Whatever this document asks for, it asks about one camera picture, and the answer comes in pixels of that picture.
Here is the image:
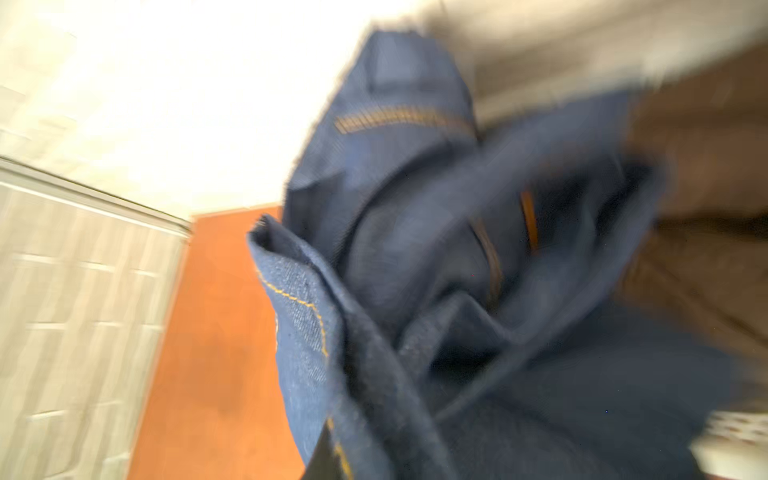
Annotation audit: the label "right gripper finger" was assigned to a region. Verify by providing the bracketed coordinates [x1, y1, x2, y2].
[302, 422, 353, 480]

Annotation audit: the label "blue denim jeans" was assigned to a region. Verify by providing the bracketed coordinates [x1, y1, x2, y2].
[248, 30, 738, 479]

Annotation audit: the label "brown trousers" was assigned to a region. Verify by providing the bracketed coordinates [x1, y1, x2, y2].
[620, 40, 767, 413]

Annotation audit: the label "white plastic laundry basket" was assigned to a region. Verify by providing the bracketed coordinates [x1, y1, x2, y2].
[691, 411, 768, 480]

